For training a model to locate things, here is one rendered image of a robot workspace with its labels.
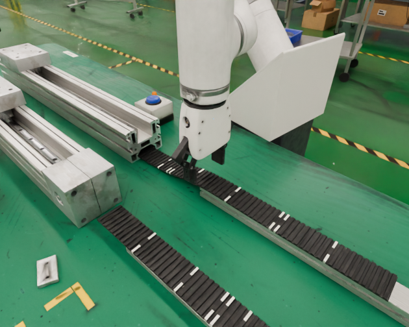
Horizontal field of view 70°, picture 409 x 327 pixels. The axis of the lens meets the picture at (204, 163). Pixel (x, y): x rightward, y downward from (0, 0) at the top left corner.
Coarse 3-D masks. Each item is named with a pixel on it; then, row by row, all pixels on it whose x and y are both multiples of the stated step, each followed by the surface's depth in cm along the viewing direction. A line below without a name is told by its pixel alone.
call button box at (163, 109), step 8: (136, 104) 84; (144, 104) 84; (152, 104) 83; (160, 104) 84; (168, 104) 84; (152, 112) 81; (160, 112) 83; (168, 112) 86; (160, 120) 85; (168, 120) 87
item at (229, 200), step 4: (240, 188) 60; (232, 192) 59; (236, 192) 59; (240, 192) 59; (244, 192) 59; (228, 196) 58; (232, 196) 58; (236, 196) 58; (240, 196) 58; (224, 200) 57; (228, 200) 57; (232, 200) 57
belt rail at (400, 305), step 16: (208, 192) 60; (224, 208) 59; (256, 224) 54; (272, 240) 53; (304, 256) 50; (336, 272) 46; (352, 288) 46; (400, 288) 43; (384, 304) 44; (400, 304) 42; (400, 320) 42
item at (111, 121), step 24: (24, 72) 96; (48, 72) 100; (48, 96) 90; (72, 96) 82; (96, 96) 84; (72, 120) 85; (96, 120) 74; (120, 120) 77; (144, 120) 72; (120, 144) 71; (144, 144) 73
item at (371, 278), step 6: (372, 264) 46; (366, 270) 46; (372, 270) 45; (378, 270) 45; (366, 276) 44; (372, 276) 45; (378, 276) 44; (360, 282) 44; (366, 282) 44; (372, 282) 44; (366, 288) 43; (372, 288) 43
